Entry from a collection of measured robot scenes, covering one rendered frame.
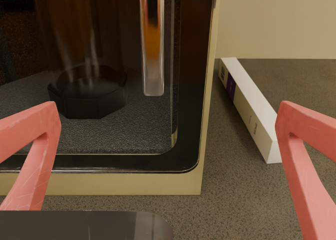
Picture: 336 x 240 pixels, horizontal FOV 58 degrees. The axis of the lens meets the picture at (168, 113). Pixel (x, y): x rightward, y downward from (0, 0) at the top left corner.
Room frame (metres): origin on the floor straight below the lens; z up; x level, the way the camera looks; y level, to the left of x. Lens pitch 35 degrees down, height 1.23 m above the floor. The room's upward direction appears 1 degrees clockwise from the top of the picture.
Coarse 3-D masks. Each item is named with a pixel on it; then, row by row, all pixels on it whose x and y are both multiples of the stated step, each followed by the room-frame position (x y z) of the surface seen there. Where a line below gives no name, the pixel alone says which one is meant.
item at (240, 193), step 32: (256, 64) 0.62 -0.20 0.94; (288, 64) 0.62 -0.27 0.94; (320, 64) 0.62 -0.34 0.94; (224, 96) 0.48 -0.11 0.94; (288, 96) 0.48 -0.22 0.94; (320, 96) 0.49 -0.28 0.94; (224, 128) 0.38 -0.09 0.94; (224, 160) 0.31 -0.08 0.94; (256, 160) 0.31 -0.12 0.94; (320, 160) 0.31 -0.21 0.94; (224, 192) 0.25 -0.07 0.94; (256, 192) 0.25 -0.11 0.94; (288, 192) 0.25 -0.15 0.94; (192, 224) 0.21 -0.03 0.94; (224, 224) 0.21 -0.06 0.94; (256, 224) 0.21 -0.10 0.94; (288, 224) 0.21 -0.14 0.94
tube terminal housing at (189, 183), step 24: (216, 0) 0.25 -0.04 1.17; (216, 24) 0.25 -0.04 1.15; (0, 192) 0.24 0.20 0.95; (48, 192) 0.25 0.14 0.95; (72, 192) 0.25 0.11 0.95; (96, 192) 0.25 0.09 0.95; (120, 192) 0.25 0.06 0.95; (144, 192) 0.25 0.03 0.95; (168, 192) 0.25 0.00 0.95; (192, 192) 0.25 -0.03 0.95
